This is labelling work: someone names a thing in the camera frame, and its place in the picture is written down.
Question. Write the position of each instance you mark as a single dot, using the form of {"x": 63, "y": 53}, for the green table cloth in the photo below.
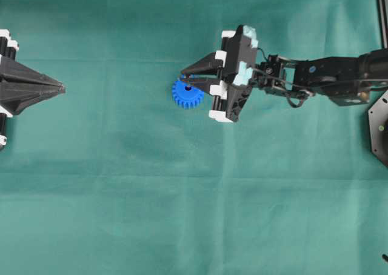
{"x": 112, "y": 177}

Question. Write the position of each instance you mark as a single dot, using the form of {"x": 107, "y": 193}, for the black aluminium frame rail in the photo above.
{"x": 382, "y": 16}

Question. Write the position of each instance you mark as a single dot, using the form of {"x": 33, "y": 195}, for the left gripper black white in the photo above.
{"x": 16, "y": 97}

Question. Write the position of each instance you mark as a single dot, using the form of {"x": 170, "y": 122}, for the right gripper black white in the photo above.
{"x": 234, "y": 66}

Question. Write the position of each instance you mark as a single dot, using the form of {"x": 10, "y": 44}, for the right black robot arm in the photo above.
{"x": 344, "y": 80}

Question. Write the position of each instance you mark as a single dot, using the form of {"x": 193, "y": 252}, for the blue plastic gear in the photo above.
{"x": 186, "y": 97}

